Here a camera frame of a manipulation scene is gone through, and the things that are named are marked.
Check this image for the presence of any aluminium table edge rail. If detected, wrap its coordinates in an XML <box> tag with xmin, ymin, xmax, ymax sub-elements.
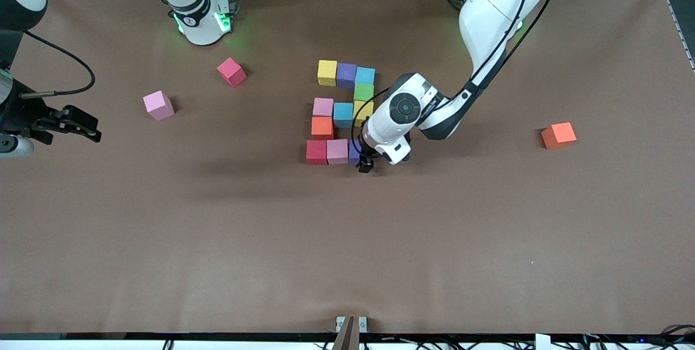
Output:
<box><xmin>665</xmin><ymin>0</ymin><xmax>695</xmax><ymax>74</ymax></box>

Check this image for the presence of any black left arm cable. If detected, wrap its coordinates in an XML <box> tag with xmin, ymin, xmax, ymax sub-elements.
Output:
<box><xmin>350</xmin><ymin>0</ymin><xmax>560</xmax><ymax>160</ymax></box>

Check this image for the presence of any brown table mat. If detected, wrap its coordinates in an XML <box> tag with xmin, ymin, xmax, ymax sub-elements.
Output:
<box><xmin>0</xmin><ymin>0</ymin><xmax>695</xmax><ymax>335</ymax></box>

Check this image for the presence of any black cable bundle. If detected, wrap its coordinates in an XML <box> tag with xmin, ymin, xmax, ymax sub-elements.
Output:
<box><xmin>315</xmin><ymin>334</ymin><xmax>695</xmax><ymax>350</ymax></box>

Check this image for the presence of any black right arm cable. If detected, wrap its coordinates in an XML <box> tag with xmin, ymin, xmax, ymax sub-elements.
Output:
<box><xmin>21</xmin><ymin>30</ymin><xmax>97</xmax><ymax>99</ymax></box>

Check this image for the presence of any small metal bracket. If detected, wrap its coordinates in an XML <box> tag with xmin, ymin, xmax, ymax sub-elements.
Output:
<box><xmin>336</xmin><ymin>316</ymin><xmax>368</xmax><ymax>333</ymax></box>

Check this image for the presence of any yellow foam cube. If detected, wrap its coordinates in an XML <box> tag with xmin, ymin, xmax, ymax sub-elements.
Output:
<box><xmin>353</xmin><ymin>100</ymin><xmax>375</xmax><ymax>127</ymax></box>
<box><xmin>318</xmin><ymin>60</ymin><xmax>338</xmax><ymax>87</ymax></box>

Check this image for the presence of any red foam cube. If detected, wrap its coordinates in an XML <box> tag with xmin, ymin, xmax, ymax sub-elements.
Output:
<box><xmin>217</xmin><ymin>57</ymin><xmax>248</xmax><ymax>88</ymax></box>
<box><xmin>305</xmin><ymin>139</ymin><xmax>329</xmax><ymax>166</ymax></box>

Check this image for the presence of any orange foam cube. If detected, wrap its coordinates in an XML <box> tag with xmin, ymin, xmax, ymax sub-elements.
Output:
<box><xmin>311</xmin><ymin>116</ymin><xmax>335</xmax><ymax>141</ymax></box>
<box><xmin>541</xmin><ymin>122</ymin><xmax>577</xmax><ymax>150</ymax></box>

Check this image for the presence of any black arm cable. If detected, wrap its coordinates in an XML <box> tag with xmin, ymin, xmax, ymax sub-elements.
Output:
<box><xmin>350</xmin><ymin>0</ymin><xmax>560</xmax><ymax>160</ymax></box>
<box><xmin>21</xmin><ymin>30</ymin><xmax>97</xmax><ymax>99</ymax></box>

